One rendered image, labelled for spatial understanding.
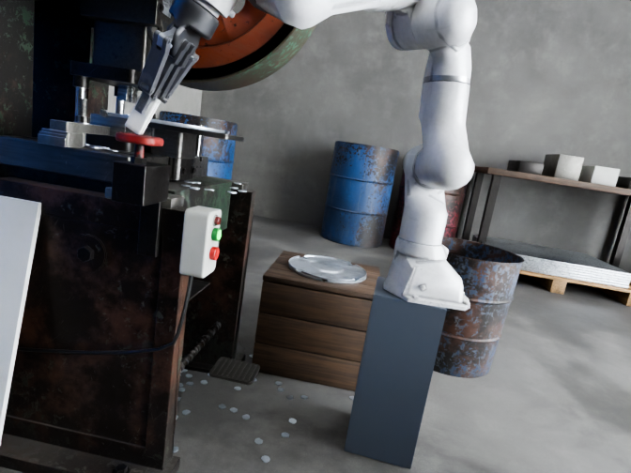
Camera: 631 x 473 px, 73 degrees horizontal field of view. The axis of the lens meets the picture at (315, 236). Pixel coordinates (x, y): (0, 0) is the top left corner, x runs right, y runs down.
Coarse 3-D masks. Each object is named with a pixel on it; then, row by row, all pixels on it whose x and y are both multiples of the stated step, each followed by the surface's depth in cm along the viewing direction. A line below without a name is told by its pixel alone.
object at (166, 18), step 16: (96, 32) 98; (112, 32) 98; (128, 32) 97; (144, 32) 97; (96, 48) 99; (112, 48) 98; (128, 48) 98; (144, 48) 98; (112, 64) 99; (128, 64) 99; (144, 64) 99
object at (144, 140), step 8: (120, 136) 72; (128, 136) 72; (136, 136) 72; (144, 136) 72; (152, 136) 74; (136, 144) 75; (144, 144) 72; (152, 144) 73; (160, 144) 75; (136, 152) 75
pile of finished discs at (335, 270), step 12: (288, 264) 155; (300, 264) 156; (312, 264) 156; (324, 264) 159; (336, 264) 164; (348, 264) 167; (312, 276) 144; (324, 276) 146; (336, 276) 148; (348, 276) 150; (360, 276) 152
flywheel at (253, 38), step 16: (240, 16) 136; (256, 16) 135; (272, 16) 131; (224, 32) 137; (240, 32) 136; (256, 32) 133; (272, 32) 132; (288, 32) 139; (208, 48) 135; (224, 48) 135; (240, 48) 134; (256, 48) 133; (272, 48) 140; (208, 64) 136; (224, 64) 136; (240, 64) 139
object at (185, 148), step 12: (156, 132) 103; (168, 132) 103; (180, 132) 103; (192, 132) 100; (204, 132) 100; (216, 132) 100; (168, 144) 103; (180, 144) 104; (192, 144) 110; (168, 156) 104; (180, 156) 104; (192, 156) 111; (180, 168) 105; (192, 168) 112
